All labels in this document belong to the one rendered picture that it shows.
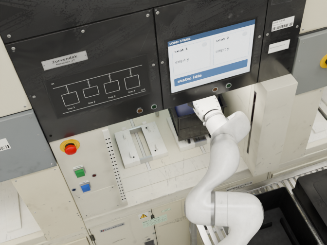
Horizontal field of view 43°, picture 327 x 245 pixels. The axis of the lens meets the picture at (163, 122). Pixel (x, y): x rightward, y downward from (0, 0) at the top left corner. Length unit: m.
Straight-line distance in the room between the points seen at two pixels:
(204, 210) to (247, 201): 0.13
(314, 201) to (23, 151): 1.19
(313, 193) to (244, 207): 0.74
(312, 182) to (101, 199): 0.91
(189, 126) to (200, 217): 0.71
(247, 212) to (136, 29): 0.60
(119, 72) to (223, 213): 0.51
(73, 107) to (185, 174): 0.76
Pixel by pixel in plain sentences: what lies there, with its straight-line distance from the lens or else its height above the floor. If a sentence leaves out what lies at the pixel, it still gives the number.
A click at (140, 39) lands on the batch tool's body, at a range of 1.21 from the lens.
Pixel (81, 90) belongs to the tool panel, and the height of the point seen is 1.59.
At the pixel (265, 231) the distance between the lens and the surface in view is 1.89.
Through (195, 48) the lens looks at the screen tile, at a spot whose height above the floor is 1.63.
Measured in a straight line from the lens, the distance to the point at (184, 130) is 1.86.
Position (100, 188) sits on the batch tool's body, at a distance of 1.69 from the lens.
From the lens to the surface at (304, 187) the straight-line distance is 1.92.
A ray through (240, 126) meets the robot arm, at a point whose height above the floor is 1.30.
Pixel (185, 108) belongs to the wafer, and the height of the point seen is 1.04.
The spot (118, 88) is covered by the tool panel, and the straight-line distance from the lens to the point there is 1.30.
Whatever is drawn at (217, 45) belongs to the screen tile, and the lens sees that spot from 1.32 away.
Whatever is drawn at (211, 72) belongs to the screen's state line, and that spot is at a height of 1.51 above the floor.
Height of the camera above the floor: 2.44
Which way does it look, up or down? 48 degrees down
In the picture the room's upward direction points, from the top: 6 degrees counter-clockwise
